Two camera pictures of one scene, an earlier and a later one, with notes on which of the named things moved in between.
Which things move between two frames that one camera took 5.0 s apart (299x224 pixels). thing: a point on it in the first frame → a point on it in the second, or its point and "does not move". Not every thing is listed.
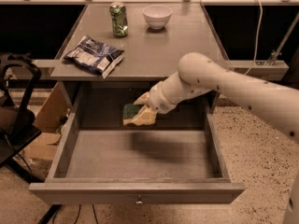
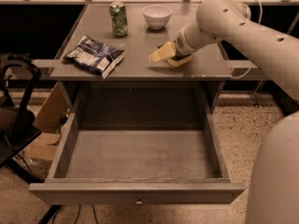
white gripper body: x=156 y=102 → x=181 y=47
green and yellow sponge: x=130 y=111 → x=179 y=60
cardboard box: x=48 y=119 does not move
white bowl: x=157 y=16 does not move
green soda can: x=119 y=15 does not move
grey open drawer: x=98 y=161 does not move
